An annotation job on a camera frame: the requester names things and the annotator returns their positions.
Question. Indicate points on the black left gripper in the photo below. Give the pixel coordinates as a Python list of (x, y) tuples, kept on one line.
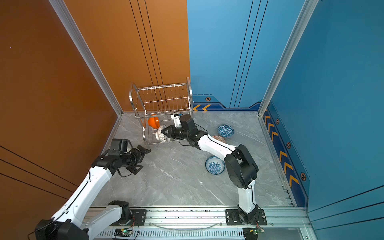
[(140, 157)]

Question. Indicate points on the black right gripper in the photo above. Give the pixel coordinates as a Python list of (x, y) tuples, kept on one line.
[(172, 129)]

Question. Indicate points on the white brown patterned bowl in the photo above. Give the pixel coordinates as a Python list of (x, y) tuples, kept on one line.
[(160, 136)]

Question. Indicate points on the orange plastic bowl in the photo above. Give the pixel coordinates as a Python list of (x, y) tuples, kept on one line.
[(154, 121)]

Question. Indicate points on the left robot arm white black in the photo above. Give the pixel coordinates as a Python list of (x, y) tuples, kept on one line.
[(67, 223)]

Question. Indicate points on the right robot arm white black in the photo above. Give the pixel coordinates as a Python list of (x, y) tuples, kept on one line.
[(240, 165)]

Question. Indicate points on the steel two-tier dish rack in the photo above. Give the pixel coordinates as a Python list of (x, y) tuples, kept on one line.
[(160, 102)]

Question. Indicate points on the red patterned ceramic bowl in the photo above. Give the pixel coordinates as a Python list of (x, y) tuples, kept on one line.
[(219, 138)]

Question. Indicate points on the dark blue patterned bowl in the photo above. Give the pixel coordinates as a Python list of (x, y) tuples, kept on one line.
[(226, 131)]

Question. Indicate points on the blue white floral bowl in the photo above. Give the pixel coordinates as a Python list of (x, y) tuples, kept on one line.
[(215, 165)]

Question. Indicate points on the green circuit board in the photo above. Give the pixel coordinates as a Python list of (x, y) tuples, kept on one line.
[(126, 233)]

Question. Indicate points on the small right circuit board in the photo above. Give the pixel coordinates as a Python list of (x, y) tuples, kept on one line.
[(257, 231)]

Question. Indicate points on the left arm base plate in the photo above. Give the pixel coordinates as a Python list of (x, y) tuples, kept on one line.
[(136, 217)]

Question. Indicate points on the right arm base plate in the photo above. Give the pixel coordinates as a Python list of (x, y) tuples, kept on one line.
[(236, 217)]

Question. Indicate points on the aluminium front rail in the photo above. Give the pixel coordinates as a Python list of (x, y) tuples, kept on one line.
[(200, 218)]

